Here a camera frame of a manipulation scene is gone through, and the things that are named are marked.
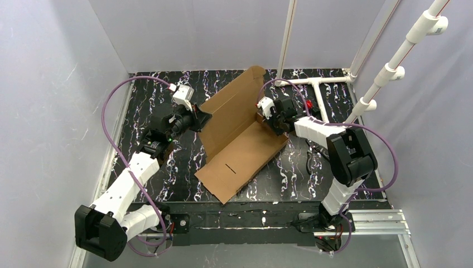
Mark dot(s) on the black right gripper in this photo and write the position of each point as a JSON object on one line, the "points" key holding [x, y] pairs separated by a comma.
{"points": [[269, 121]]}

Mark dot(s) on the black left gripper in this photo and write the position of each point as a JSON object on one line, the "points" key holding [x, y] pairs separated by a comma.
{"points": [[201, 116]]}

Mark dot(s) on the brown cardboard box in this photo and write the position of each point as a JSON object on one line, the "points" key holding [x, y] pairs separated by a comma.
{"points": [[236, 142]]}

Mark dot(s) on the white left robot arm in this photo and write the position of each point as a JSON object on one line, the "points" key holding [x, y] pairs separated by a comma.
{"points": [[126, 200]]}

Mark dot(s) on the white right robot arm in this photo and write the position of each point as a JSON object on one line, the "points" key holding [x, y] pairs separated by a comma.
{"points": [[350, 155]]}

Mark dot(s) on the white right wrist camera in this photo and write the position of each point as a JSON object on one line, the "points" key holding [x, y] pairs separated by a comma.
{"points": [[265, 105]]}

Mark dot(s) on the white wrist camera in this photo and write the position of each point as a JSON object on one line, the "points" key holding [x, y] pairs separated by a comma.
{"points": [[265, 105], [182, 95]]}

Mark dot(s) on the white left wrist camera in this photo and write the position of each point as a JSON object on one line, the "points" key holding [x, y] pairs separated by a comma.
{"points": [[182, 95]]}

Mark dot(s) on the black handled pliers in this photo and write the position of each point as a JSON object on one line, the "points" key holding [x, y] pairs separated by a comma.
{"points": [[315, 157]]}

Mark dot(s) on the white PVC pipe frame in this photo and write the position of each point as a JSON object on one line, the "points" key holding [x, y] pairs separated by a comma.
{"points": [[360, 58]]}

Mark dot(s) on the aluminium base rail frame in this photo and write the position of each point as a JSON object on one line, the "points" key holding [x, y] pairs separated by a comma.
{"points": [[234, 223]]}

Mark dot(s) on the white PVC camera pole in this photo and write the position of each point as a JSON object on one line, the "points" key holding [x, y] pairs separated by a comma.
{"points": [[430, 22]]}

